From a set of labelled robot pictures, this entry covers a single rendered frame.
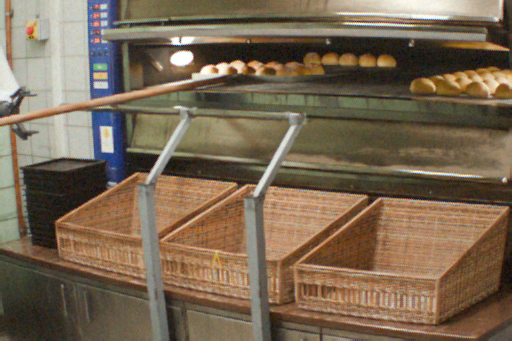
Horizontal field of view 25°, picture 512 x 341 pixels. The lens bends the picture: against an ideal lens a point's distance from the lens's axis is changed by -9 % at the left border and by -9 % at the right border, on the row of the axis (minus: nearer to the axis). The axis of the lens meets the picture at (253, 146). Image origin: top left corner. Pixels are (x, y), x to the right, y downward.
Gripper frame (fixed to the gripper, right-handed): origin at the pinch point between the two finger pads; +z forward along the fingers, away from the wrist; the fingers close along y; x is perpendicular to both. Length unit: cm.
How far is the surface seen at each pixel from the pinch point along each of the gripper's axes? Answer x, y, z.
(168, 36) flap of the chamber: -54, -23, 18
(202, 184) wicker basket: -65, 34, 20
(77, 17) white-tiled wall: -67, -32, -56
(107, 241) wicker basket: -20, 48, 15
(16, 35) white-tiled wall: -66, -25, -106
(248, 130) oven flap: -70, 13, 40
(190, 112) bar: -32, 2, 51
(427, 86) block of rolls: -87, -4, 110
